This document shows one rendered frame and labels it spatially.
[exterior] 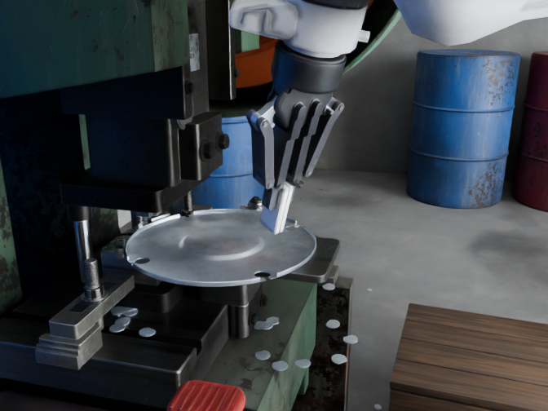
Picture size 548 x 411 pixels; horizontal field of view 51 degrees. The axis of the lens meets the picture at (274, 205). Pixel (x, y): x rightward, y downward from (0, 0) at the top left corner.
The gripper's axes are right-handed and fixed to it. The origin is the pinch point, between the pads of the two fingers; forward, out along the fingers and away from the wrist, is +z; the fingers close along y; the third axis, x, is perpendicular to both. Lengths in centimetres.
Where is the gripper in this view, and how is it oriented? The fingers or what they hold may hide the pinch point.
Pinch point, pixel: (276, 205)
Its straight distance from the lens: 70.6
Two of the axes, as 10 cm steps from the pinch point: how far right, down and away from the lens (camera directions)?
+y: 7.6, -2.5, 6.0
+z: -1.8, 8.1, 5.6
